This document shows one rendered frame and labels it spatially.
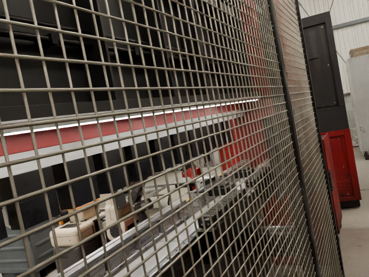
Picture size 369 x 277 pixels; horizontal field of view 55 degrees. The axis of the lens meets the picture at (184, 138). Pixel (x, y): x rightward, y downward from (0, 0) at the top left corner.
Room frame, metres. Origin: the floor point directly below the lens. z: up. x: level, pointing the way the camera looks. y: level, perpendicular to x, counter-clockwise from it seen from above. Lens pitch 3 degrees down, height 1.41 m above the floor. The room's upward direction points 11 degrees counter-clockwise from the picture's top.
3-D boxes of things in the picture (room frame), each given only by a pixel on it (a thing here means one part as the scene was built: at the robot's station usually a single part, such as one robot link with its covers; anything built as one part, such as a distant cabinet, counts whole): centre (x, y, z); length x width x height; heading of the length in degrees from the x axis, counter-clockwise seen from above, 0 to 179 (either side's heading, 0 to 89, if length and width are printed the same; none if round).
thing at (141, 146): (1.67, 0.24, 1.26); 0.15 x 0.09 x 0.17; 153
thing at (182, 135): (2.02, 0.06, 1.26); 0.15 x 0.09 x 0.17; 153
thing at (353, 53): (7.06, -3.71, 2.05); 0.88 x 0.33 x 0.20; 158
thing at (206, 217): (1.48, -0.12, 1.02); 0.44 x 0.06 x 0.04; 153
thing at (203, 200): (2.30, -0.09, 0.92); 0.39 x 0.06 x 0.10; 153
